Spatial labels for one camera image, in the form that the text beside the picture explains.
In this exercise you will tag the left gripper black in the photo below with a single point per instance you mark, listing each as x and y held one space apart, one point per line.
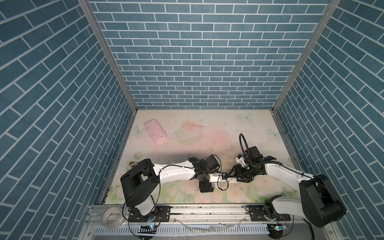
207 188

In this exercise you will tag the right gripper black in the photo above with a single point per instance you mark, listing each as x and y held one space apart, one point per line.
236 173

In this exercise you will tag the white staple box sleeve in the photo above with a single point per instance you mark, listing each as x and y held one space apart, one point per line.
232 180

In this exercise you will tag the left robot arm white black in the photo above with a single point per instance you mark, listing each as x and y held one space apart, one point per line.
139 183

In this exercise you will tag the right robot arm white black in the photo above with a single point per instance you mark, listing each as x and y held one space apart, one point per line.
318 203

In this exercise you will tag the floral table mat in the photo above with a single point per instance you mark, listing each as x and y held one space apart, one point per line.
200 133

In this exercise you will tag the pink phone case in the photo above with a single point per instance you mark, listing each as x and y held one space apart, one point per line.
155 130

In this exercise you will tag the clear tape roll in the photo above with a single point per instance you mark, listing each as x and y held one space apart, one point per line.
112 218

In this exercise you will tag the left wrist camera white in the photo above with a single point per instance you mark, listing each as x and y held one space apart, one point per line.
218 178

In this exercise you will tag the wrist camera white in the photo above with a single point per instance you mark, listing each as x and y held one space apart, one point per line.
240 159
218 178

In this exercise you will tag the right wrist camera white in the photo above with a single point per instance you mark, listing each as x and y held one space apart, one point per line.
240 159

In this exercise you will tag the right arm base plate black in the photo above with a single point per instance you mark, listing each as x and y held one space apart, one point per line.
258 212

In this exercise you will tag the aluminium rail frame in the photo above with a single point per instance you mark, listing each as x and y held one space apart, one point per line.
205 222

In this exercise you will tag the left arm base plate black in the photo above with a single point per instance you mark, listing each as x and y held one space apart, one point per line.
159 214

